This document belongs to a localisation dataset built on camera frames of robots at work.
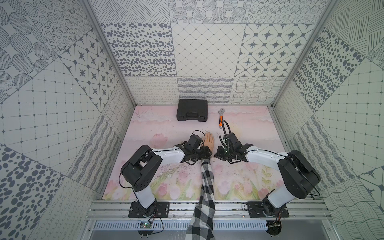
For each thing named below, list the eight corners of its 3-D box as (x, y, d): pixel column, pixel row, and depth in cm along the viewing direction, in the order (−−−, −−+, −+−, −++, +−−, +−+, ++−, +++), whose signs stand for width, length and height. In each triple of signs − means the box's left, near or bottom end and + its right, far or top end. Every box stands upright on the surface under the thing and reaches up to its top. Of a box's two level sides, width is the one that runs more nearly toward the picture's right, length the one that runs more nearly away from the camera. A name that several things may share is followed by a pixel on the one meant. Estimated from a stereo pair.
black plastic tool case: (177, 121, 112) (176, 117, 108) (179, 102, 126) (178, 98, 122) (207, 121, 112) (208, 117, 108) (206, 102, 126) (206, 98, 122)
